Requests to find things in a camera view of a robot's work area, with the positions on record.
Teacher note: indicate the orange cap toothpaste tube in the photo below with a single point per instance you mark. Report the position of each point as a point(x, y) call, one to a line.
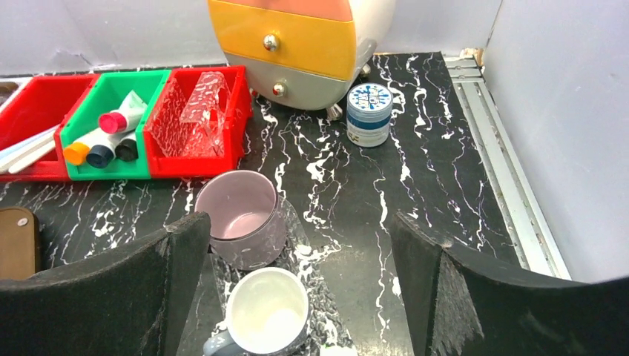
point(76, 152)

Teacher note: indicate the red toothbrush bin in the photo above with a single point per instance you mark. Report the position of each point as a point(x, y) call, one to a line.
point(44, 102)

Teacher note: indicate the purple ceramic mug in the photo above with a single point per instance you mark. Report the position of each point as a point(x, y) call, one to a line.
point(247, 229)

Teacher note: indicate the round drawer cabinet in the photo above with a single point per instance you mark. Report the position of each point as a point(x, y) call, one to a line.
point(302, 54)

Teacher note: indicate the green toothpaste bin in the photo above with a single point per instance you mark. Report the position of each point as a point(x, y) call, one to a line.
point(107, 95)

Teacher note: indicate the red holder bin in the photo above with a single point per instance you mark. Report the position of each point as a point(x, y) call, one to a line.
point(238, 112)

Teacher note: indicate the brown oval wooden tray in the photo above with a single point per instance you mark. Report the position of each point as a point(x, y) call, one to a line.
point(20, 243)

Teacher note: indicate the white blue-handled mug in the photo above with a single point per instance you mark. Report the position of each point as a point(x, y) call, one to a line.
point(266, 313)

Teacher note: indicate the white plastic bin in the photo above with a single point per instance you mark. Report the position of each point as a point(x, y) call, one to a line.
point(10, 88)

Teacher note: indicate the white toothbrush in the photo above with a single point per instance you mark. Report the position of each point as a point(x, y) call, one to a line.
point(18, 161)
point(26, 142)
point(27, 154)

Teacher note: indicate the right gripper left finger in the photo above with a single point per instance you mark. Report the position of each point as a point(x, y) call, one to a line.
point(130, 300)

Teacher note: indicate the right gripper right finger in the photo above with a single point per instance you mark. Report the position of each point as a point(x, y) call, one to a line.
point(460, 301)

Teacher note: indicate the red cap toothpaste tube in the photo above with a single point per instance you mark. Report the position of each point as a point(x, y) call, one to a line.
point(126, 117)

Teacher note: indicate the clear acrylic holder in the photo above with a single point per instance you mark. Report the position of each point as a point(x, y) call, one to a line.
point(188, 120)

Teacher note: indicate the aluminium side rail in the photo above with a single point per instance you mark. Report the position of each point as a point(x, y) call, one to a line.
point(532, 238)

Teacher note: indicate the blue white small jar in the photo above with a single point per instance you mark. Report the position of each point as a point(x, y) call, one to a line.
point(368, 114)

